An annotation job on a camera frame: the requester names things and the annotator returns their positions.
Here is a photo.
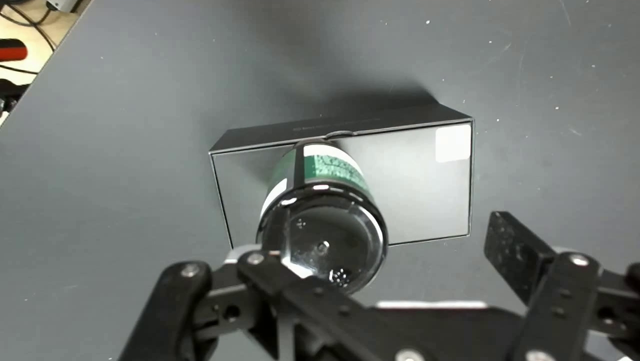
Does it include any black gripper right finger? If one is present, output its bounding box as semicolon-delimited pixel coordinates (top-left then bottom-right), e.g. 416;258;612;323
482;209;640;361

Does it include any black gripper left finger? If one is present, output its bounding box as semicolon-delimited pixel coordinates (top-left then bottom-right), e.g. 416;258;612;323
119;249;379;361

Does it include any green label bottle black cap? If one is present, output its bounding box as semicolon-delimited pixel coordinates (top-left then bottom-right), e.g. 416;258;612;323
254;142;391;298

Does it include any small black cardboard box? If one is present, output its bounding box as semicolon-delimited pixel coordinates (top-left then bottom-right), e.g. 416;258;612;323
207;98;477;249

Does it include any red and black tool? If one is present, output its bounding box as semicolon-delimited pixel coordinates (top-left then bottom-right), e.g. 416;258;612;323
0;39;31;64

